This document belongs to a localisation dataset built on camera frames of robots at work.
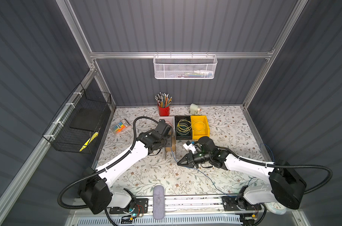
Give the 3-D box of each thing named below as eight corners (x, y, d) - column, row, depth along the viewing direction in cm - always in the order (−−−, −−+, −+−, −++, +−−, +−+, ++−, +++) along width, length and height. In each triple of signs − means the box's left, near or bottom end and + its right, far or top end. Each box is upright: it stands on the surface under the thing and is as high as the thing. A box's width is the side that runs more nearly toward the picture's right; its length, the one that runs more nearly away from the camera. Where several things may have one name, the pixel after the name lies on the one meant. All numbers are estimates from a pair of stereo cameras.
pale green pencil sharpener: (192, 117, 114) (193, 111, 109) (187, 110, 120) (188, 104, 115) (199, 114, 116) (200, 109, 111) (194, 107, 121) (195, 102, 116)
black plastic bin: (175, 141, 101) (175, 135, 95) (175, 121, 112) (175, 115, 106) (191, 140, 101) (192, 135, 95) (190, 121, 112) (190, 115, 106)
